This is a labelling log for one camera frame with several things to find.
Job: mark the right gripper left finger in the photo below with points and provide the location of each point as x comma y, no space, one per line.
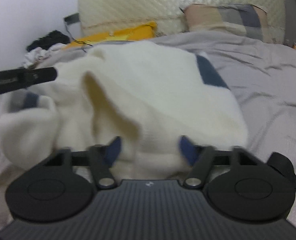
101,158

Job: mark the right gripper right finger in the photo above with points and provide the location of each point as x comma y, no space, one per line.
200,158

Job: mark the white blue striped sweater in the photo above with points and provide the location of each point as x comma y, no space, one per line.
147,94

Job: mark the white clothes pile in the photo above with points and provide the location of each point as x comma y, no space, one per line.
39,54

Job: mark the black clothes pile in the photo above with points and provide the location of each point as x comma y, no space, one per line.
47,41

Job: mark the grey bed duvet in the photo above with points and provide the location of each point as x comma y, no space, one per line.
261,77

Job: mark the cream quilted headboard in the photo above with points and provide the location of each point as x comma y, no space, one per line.
98,16

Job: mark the yellow pillow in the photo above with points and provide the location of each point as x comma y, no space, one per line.
137,33

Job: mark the plaid beige grey pillow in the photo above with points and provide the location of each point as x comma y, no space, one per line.
245,20

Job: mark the black wall socket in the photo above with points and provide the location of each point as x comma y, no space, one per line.
72,19

